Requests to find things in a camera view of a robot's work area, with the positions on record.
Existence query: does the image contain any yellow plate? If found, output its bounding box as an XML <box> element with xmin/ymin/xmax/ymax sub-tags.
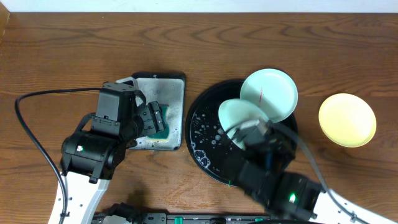
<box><xmin>318</xmin><ymin>93</ymin><xmax>377</xmax><ymax>147</ymax></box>

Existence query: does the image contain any light green plate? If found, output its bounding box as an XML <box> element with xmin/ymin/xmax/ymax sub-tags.
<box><xmin>218</xmin><ymin>99</ymin><xmax>269</xmax><ymax>151</ymax></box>
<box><xmin>240</xmin><ymin>68</ymin><xmax>298</xmax><ymax>123</ymax></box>

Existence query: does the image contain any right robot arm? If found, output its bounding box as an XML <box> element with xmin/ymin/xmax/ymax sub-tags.
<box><xmin>227</xmin><ymin>118</ymin><xmax>391</xmax><ymax>223</ymax></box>

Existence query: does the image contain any green yellow sponge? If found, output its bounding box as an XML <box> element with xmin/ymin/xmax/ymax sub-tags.
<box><xmin>148</xmin><ymin>105</ymin><xmax>170</xmax><ymax>141</ymax></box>

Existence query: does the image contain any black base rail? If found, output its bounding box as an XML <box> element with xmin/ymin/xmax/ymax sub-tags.
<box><xmin>91</xmin><ymin>203</ymin><xmax>271</xmax><ymax>224</ymax></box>

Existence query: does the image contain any black round tray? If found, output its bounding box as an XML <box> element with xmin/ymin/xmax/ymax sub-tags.
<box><xmin>185</xmin><ymin>80</ymin><xmax>247</xmax><ymax>186</ymax></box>

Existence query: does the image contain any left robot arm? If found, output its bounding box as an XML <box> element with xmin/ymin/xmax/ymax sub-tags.
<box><xmin>49</xmin><ymin>98</ymin><xmax>165</xmax><ymax>223</ymax></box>

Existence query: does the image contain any black rectangular soap tray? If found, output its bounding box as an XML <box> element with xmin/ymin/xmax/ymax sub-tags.
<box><xmin>131</xmin><ymin>72</ymin><xmax>185</xmax><ymax>151</ymax></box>

